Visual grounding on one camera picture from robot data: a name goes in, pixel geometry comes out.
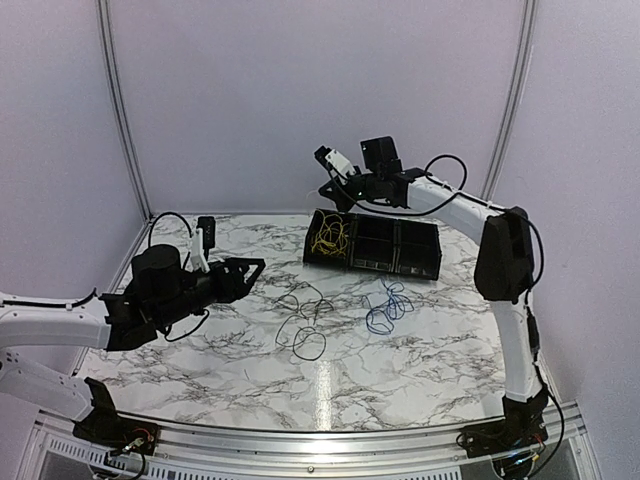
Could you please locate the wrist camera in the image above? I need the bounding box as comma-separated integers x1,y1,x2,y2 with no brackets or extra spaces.
314,146,360,178
190,216,216,273

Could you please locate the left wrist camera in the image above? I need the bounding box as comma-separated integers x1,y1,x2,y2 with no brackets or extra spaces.
190,216,216,273

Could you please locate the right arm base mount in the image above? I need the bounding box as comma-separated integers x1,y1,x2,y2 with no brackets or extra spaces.
456,419,548,458

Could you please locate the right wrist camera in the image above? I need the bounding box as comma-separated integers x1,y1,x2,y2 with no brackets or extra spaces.
314,146,360,178

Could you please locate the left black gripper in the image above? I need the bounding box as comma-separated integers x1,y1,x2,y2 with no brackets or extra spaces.
154,257,266,329

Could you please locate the black cable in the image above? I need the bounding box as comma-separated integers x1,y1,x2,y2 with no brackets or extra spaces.
273,281,335,361

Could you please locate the aluminium front rail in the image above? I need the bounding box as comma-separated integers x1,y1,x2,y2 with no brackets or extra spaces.
19,394,601,480

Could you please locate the blue cable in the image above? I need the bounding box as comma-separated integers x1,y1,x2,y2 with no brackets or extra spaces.
363,279,416,336

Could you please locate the black compartment tray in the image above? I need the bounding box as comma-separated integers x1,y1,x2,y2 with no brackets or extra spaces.
303,209,442,281

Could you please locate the right aluminium corner post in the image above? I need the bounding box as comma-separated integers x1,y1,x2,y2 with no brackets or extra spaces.
480,0,540,200

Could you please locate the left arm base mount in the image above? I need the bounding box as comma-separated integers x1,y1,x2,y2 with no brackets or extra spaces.
73,415,160,455

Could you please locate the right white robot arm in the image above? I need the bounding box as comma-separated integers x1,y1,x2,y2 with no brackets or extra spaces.
314,136,551,448

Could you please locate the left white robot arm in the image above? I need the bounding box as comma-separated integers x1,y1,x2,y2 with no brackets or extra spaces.
1,244,266,445

